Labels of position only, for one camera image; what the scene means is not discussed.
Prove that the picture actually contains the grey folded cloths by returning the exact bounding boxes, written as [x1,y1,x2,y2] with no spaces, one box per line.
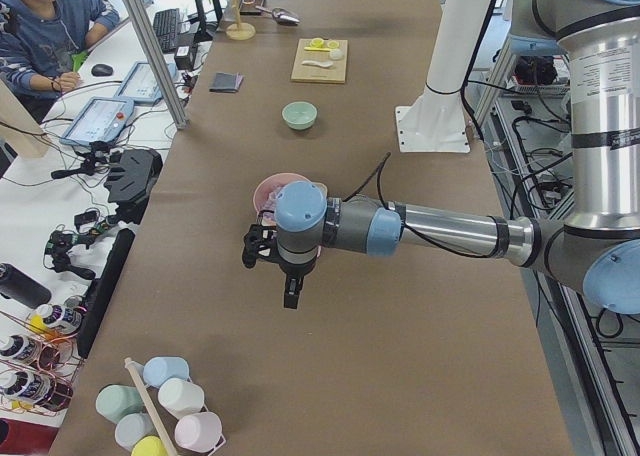
[209,72,244,93]

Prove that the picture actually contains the wooden mug tree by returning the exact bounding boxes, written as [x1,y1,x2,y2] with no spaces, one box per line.
[225,0,256,41]

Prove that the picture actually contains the bamboo cutting board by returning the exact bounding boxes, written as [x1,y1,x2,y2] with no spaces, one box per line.
[290,37,349,84]

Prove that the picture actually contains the teach pendant far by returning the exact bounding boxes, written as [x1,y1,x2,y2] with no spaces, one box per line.
[114,61,162,106]

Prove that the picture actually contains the green bowl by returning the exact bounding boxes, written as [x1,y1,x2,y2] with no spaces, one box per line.
[281,101,318,131]

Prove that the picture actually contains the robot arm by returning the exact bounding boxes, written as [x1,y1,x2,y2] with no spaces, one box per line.
[272,0,639,314]

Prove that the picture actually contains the aluminium frame post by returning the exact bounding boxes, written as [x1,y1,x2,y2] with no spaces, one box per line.
[122,0,188,130]

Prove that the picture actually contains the black keyboard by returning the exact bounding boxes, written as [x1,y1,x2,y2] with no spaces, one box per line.
[152,8,181,53]

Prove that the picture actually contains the black long bar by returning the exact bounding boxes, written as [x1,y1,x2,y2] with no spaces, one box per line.
[76,229,135,359]

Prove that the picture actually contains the teach pendant near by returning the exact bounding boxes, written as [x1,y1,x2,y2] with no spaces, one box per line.
[60,97,135,147]

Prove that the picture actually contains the yellow knife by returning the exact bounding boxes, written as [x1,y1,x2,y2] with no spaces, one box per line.
[303,46,332,52]

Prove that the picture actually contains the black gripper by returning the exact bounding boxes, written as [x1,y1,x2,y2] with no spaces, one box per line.
[277,246,320,309]

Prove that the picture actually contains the grey mug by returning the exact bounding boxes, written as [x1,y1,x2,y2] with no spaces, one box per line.
[114,413,156,451]

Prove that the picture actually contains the pink bowl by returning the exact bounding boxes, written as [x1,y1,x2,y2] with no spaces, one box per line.
[253,173,307,226]

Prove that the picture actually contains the black bottle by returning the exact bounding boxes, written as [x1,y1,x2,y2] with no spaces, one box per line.
[1,263,51,309]

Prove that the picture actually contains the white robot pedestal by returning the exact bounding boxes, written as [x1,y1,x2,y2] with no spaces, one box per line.
[396,0,496,153]

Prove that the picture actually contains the yellow mug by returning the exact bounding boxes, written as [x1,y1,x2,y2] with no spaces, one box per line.
[131,435,168,456]

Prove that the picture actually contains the white ceramic spoon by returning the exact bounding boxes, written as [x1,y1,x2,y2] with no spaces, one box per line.
[300,60,334,69]

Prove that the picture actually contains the green mug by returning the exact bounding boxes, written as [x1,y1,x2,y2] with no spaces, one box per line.
[95,384,144,424]

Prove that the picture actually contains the wooden mug rack rod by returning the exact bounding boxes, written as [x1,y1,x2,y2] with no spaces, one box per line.
[124,357,178,456]

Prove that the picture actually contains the blue mug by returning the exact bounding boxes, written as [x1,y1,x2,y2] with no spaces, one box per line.
[143,356,190,388]

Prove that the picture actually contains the copper wire basket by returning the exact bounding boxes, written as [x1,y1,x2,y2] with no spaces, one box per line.
[1,304,86,416]

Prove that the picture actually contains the teach pendant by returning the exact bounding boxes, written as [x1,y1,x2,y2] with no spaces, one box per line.
[60,97,135,147]
[114,61,162,106]

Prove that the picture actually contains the pink mug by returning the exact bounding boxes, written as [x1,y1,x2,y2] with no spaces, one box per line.
[174,412,226,453]

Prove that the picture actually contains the seated person in blue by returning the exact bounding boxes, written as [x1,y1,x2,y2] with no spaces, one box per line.
[1,0,120,99]

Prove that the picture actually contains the black stand device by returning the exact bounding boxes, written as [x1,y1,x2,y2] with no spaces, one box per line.
[104,149,163,226]

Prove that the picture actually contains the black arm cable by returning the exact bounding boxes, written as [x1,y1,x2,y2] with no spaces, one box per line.
[344,151,501,260]

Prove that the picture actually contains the black computer mouse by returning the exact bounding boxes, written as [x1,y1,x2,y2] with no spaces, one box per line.
[91,64,114,77]

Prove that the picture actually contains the lemon slices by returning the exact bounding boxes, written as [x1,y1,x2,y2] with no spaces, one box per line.
[307,37,340,49]

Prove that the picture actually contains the clear ice cubes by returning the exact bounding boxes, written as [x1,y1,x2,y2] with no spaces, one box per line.
[259,185,283,224]

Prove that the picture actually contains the white mug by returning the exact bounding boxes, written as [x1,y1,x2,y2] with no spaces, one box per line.
[158,378,205,419]

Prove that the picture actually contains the metal scoop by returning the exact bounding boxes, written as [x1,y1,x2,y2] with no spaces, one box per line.
[257,6,300,26]

